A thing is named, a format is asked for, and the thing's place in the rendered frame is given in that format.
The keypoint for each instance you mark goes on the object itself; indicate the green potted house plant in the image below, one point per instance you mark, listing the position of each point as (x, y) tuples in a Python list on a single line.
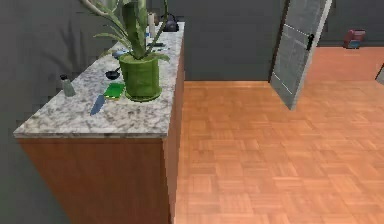
[(140, 76)]

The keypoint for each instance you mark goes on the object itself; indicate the wooden counter with marble top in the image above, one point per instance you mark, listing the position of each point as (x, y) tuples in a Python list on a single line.
[(133, 160)]

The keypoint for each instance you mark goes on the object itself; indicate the black flat utensil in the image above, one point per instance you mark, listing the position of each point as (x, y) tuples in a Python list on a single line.
[(156, 44)]

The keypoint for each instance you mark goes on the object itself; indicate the green sponge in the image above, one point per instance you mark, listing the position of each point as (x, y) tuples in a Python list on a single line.
[(114, 90)]

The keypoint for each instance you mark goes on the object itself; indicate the black kettle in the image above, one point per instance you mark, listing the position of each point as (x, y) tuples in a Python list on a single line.
[(170, 24)]

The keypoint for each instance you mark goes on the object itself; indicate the blue plate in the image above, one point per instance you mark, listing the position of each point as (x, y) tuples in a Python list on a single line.
[(119, 53)]

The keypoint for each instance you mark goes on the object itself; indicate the blue knife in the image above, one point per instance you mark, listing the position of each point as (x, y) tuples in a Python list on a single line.
[(97, 105)]

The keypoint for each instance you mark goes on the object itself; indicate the white paper towel roll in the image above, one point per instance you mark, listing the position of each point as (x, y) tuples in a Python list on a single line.
[(151, 24)]

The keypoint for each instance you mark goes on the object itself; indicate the grey room door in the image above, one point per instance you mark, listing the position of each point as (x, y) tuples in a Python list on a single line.
[(296, 53)]

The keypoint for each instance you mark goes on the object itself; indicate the grey shaker with black cap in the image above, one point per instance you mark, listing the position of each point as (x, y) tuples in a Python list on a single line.
[(68, 87)]

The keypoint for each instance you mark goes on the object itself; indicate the red and blue box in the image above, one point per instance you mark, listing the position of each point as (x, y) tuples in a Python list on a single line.
[(354, 38)]

